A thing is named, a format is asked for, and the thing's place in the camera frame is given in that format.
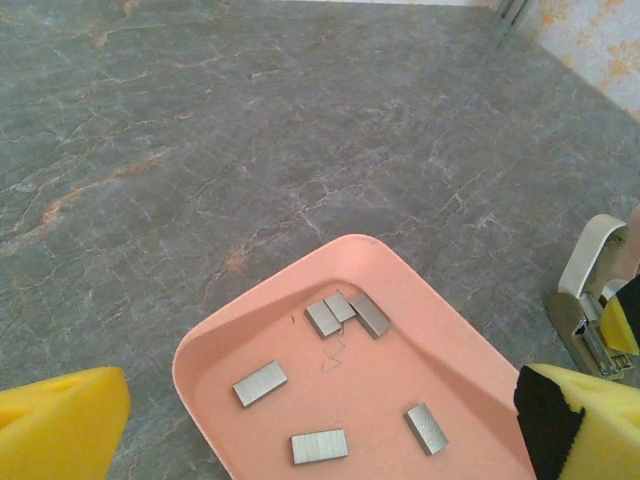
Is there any pink plastic tray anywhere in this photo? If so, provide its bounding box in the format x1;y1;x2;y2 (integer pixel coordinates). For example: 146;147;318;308
171;233;539;480

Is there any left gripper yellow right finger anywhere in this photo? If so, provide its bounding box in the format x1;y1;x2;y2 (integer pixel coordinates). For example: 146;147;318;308
513;363;640;480

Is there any loose bent staple wire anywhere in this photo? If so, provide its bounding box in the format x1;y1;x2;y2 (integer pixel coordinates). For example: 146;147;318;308
319;335;350;375

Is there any grey staple strip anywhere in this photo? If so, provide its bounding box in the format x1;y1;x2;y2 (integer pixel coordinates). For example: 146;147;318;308
290;427;350;467
231;359;290;409
323;291;357;324
348;293;393;341
402;402;450;457
303;299;344;341

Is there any pink white stapler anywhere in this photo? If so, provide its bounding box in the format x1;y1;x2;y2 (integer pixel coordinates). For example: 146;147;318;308
546;203;640;387

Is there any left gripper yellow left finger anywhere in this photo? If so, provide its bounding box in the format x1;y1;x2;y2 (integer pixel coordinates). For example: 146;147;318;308
0;366;132;480

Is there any aluminium frame post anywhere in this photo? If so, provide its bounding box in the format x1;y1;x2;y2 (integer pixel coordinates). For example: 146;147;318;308
492;0;531;31

